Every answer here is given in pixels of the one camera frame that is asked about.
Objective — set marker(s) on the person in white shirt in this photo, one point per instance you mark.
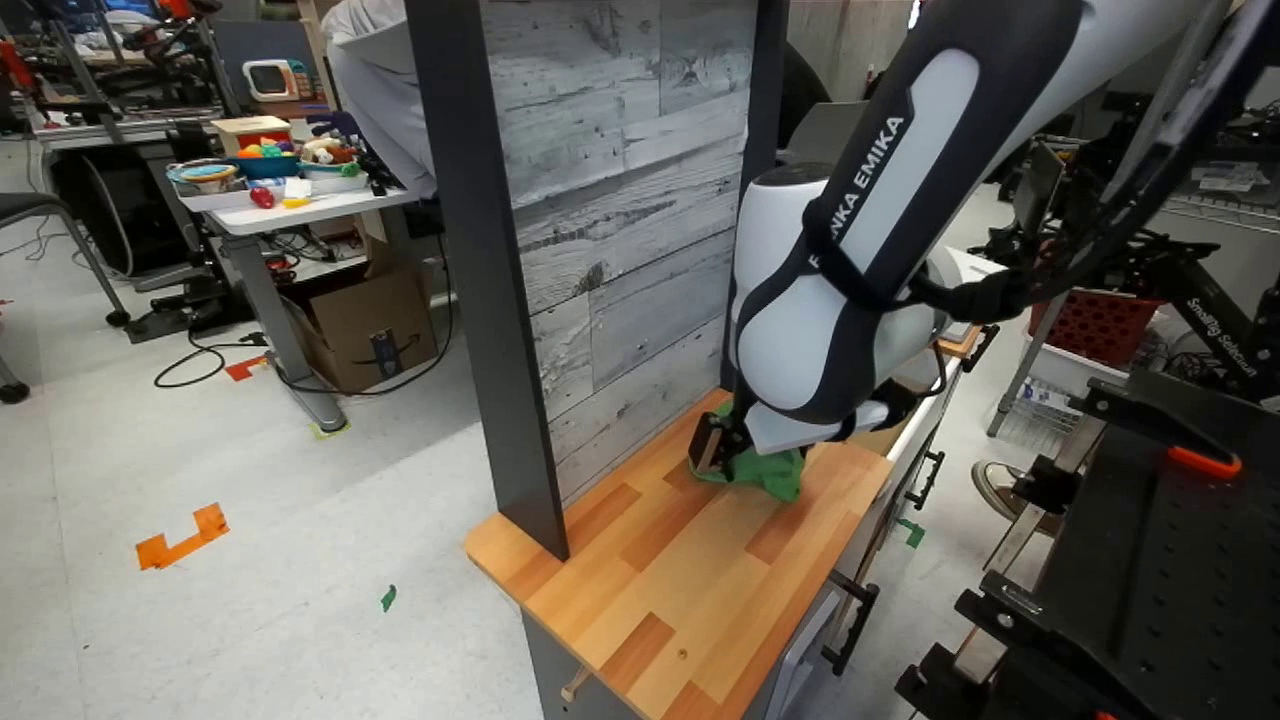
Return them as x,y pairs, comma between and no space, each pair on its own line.
387,93

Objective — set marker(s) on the green towel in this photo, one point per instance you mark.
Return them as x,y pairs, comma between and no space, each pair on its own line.
766,472

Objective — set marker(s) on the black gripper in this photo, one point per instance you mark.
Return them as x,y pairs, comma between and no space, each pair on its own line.
723,424

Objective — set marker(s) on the wooden cutting board counter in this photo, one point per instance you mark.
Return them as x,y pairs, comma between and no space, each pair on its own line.
801,660

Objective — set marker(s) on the cardboard box with black print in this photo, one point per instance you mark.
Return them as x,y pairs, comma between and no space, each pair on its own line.
365,326

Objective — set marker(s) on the colourful toys pile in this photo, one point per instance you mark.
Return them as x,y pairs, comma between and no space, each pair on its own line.
273,159

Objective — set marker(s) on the white black Franka robot arm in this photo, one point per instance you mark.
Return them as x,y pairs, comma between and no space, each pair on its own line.
855,306

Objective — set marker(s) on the shoe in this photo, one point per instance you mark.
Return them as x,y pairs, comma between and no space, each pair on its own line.
1004,488

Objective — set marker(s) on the red crate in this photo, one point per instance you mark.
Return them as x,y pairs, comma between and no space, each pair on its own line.
1094,326

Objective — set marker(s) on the orange floor tape mark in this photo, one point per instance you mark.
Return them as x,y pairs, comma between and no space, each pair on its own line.
186,539

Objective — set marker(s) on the black metal stand frame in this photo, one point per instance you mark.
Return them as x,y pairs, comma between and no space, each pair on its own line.
1172,252

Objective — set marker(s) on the black frame post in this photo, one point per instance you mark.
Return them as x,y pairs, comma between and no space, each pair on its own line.
484,266

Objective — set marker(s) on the grey wood plank back panel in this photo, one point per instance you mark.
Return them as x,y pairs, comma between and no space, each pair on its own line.
622,226

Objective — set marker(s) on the white table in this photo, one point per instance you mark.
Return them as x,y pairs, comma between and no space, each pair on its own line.
286,215

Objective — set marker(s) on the black perforated workbench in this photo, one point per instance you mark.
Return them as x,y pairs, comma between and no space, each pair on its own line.
1172,574

